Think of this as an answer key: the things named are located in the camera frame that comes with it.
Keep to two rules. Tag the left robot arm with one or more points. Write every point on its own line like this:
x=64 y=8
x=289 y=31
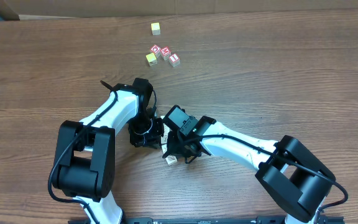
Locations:
x=84 y=164

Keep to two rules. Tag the yellow wooden block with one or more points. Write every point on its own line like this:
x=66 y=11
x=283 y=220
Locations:
x=151 y=59

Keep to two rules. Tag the wooden block blue side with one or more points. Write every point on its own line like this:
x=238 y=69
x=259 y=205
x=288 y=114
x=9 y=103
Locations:
x=171 y=160

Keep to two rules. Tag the red block letter M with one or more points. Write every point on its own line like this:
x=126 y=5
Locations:
x=165 y=53

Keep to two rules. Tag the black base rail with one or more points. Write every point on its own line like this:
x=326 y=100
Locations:
x=258 y=220

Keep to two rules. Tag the red block letter I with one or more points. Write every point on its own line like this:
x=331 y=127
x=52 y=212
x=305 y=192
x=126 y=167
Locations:
x=174 y=60

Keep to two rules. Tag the red block letter C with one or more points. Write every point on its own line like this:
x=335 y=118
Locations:
x=156 y=50

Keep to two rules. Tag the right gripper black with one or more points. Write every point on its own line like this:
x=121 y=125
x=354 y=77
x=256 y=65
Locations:
x=179 y=149

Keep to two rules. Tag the yellow block far top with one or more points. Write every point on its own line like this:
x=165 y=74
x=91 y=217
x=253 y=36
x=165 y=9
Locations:
x=155 y=28

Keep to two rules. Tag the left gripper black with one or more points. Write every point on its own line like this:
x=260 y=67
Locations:
x=148 y=137

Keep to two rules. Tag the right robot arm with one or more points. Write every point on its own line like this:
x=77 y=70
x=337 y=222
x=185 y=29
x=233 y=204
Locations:
x=292 y=175

